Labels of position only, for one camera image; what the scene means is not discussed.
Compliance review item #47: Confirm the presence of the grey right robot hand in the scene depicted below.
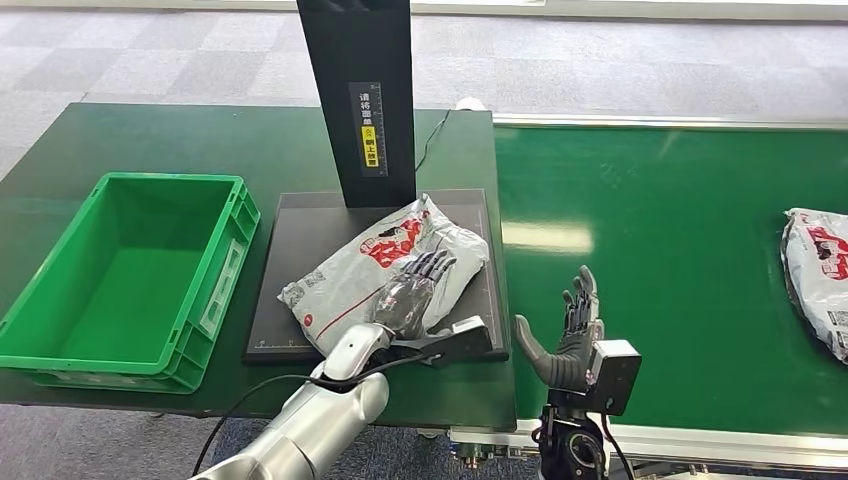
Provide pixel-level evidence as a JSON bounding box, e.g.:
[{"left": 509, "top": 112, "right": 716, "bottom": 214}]
[{"left": 514, "top": 265, "right": 606, "bottom": 393}]

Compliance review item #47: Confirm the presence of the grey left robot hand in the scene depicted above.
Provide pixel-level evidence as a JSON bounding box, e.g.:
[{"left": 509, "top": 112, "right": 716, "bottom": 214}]
[{"left": 372, "top": 250, "right": 459, "bottom": 341}]

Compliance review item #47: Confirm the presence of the grey plastic mailer package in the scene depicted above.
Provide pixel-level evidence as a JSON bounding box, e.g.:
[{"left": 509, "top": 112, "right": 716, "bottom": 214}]
[
  {"left": 277, "top": 193, "right": 491, "bottom": 357},
  {"left": 779, "top": 207, "right": 848, "bottom": 365}
]

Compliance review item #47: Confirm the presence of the black inbound scanner machine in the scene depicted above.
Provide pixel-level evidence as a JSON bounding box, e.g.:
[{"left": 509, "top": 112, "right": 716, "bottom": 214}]
[{"left": 242, "top": 0, "right": 511, "bottom": 366}]

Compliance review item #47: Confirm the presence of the green conveyor belt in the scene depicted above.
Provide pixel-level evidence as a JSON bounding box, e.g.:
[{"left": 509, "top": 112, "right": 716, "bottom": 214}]
[{"left": 493, "top": 125, "right": 848, "bottom": 439}]

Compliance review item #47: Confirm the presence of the black yellow column label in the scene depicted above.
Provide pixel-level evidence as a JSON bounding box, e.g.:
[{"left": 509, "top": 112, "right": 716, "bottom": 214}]
[{"left": 347, "top": 81, "right": 390, "bottom": 179}]

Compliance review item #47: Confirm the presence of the clear crate label holder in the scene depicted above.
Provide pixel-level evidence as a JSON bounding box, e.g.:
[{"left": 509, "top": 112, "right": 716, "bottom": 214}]
[{"left": 197, "top": 238, "right": 248, "bottom": 340}]

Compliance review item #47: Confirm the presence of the dark green table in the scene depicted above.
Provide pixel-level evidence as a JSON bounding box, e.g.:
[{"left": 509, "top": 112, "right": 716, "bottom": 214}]
[{"left": 0, "top": 101, "right": 519, "bottom": 431}]

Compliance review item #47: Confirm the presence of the green plastic crate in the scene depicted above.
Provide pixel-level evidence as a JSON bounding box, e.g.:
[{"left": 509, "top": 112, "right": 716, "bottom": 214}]
[{"left": 0, "top": 172, "right": 262, "bottom": 396}]

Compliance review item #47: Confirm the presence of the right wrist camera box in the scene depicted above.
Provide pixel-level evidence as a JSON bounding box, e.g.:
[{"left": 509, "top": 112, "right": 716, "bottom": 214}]
[{"left": 585, "top": 339, "right": 643, "bottom": 418}]

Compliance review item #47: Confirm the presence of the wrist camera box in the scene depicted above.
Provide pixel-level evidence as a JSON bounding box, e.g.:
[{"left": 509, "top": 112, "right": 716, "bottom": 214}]
[
  {"left": 585, "top": 339, "right": 643, "bottom": 418},
  {"left": 396, "top": 315, "right": 496, "bottom": 370}
]

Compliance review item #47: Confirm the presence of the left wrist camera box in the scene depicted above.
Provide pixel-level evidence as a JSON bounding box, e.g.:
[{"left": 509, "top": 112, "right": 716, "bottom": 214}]
[{"left": 396, "top": 315, "right": 496, "bottom": 370}]

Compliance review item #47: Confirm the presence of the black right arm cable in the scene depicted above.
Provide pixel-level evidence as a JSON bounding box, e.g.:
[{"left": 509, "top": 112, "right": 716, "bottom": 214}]
[{"left": 599, "top": 414, "right": 637, "bottom": 480}]

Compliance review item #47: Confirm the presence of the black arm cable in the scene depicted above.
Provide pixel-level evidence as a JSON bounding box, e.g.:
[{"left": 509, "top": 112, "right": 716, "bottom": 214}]
[
  {"left": 599, "top": 414, "right": 637, "bottom": 480},
  {"left": 191, "top": 352, "right": 427, "bottom": 479}
]

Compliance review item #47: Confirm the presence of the thin black power cable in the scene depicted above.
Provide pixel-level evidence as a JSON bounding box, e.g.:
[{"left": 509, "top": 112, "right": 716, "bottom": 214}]
[{"left": 414, "top": 109, "right": 452, "bottom": 174}]

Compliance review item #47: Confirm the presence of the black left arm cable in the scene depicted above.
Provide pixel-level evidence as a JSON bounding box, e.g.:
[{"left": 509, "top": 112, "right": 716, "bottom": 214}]
[{"left": 191, "top": 352, "right": 427, "bottom": 479}]

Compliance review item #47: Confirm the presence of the aluminium conveyor frame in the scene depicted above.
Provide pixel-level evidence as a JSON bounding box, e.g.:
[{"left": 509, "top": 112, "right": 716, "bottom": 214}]
[{"left": 447, "top": 113, "right": 848, "bottom": 480}]

